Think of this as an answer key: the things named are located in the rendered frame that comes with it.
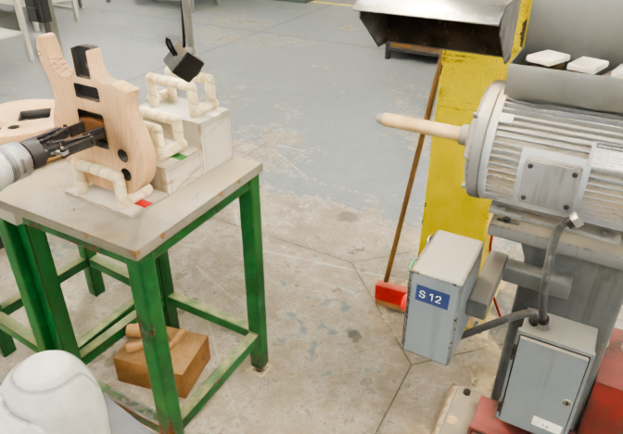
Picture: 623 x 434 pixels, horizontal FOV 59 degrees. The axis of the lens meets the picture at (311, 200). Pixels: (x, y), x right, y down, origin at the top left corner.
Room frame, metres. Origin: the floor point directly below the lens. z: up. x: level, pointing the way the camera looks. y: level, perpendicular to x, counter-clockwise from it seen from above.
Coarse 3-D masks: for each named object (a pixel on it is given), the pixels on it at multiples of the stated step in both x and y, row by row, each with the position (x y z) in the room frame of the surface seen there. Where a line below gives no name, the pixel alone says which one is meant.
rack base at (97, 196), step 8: (72, 192) 1.41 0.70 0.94; (88, 192) 1.41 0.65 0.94; (96, 192) 1.41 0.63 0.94; (104, 192) 1.41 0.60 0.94; (112, 192) 1.41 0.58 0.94; (152, 192) 1.41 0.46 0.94; (160, 192) 1.41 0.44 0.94; (88, 200) 1.36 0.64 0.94; (96, 200) 1.36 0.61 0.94; (104, 200) 1.36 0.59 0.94; (112, 200) 1.36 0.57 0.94; (152, 200) 1.36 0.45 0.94; (160, 200) 1.38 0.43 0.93; (104, 208) 1.33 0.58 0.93; (112, 208) 1.32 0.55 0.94; (128, 208) 1.32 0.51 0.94; (136, 208) 1.32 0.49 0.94; (144, 208) 1.32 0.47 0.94; (128, 216) 1.28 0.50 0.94
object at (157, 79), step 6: (150, 72) 1.69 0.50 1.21; (150, 78) 1.66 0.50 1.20; (156, 78) 1.65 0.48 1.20; (162, 78) 1.64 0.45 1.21; (168, 78) 1.64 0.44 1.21; (174, 78) 1.63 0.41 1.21; (162, 84) 1.64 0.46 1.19; (168, 84) 1.63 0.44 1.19; (174, 84) 1.61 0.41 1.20; (180, 84) 1.60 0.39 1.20; (186, 84) 1.59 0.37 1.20; (192, 84) 1.59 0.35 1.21
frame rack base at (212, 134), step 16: (176, 112) 1.63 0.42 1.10; (224, 112) 1.64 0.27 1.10; (192, 128) 1.56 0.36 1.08; (208, 128) 1.57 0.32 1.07; (224, 128) 1.64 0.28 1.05; (192, 144) 1.56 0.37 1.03; (208, 144) 1.57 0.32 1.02; (224, 144) 1.63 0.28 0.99; (208, 160) 1.56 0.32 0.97; (224, 160) 1.63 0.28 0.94
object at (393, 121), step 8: (384, 120) 1.19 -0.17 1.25; (392, 120) 1.19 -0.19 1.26; (400, 120) 1.18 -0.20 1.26; (408, 120) 1.17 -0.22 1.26; (416, 120) 1.17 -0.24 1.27; (424, 120) 1.17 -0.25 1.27; (400, 128) 1.18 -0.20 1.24; (408, 128) 1.17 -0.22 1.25; (416, 128) 1.16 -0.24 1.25; (424, 128) 1.15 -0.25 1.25; (432, 128) 1.14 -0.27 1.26; (440, 128) 1.13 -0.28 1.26; (448, 128) 1.13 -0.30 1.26; (456, 128) 1.12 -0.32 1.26; (440, 136) 1.13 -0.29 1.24; (448, 136) 1.12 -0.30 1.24; (456, 136) 1.11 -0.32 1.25
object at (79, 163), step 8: (72, 160) 1.40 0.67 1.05; (80, 160) 1.39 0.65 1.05; (88, 160) 1.39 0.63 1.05; (80, 168) 1.38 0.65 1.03; (88, 168) 1.36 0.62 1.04; (96, 168) 1.35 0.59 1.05; (104, 168) 1.35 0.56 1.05; (104, 176) 1.33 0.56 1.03; (112, 176) 1.31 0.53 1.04; (120, 176) 1.31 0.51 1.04
